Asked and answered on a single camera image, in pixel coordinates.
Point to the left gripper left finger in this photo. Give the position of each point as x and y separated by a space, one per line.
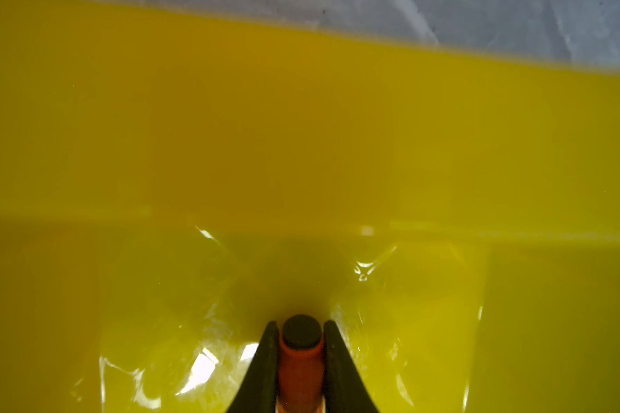
258 390

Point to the yellow plastic bin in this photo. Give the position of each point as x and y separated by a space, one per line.
171 183

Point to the red black screwdriver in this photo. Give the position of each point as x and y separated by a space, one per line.
301 365

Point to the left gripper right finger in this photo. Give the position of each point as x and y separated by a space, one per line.
344 390

